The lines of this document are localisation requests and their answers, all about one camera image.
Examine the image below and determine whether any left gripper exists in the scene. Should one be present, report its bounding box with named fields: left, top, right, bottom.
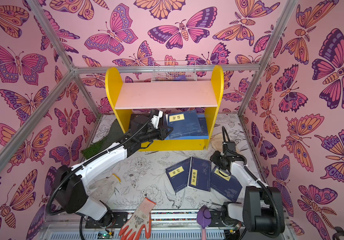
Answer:
left=136, top=125, right=173, bottom=146

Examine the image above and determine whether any black antler cover book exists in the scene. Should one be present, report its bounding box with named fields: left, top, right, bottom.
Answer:
left=129, top=114, right=151, bottom=134

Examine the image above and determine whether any blue thread-bound book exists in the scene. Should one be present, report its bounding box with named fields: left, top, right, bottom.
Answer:
left=197, top=114, right=209, bottom=137

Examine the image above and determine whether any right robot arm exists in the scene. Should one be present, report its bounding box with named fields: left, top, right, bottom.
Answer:
left=210, top=127, right=285, bottom=238

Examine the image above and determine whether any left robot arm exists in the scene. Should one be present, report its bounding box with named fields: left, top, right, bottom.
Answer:
left=46, top=110, right=173, bottom=227

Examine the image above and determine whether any beige work glove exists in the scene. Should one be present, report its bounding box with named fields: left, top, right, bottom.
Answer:
left=210, top=133, right=224, bottom=152

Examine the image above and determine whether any green artificial grass mat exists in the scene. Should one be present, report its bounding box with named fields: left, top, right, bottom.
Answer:
left=81, top=116, right=124, bottom=160

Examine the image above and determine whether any yellow pink blue bookshelf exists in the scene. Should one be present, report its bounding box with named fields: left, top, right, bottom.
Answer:
left=105, top=65, right=224, bottom=152

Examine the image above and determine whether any purple item in basket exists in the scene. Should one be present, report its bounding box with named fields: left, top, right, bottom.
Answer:
left=174, top=75, right=187, bottom=81

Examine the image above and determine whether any red white work glove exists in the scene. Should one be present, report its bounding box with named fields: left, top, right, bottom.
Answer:
left=118, top=198, right=156, bottom=240

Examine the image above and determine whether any green circuit board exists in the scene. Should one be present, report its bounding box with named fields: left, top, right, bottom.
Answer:
left=97, top=231, right=114, bottom=240

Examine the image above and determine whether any clear wire basket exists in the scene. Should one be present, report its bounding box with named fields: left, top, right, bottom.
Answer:
left=151, top=60, right=198, bottom=82

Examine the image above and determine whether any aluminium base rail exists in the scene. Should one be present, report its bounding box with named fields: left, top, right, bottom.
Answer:
left=36, top=208, right=299, bottom=240

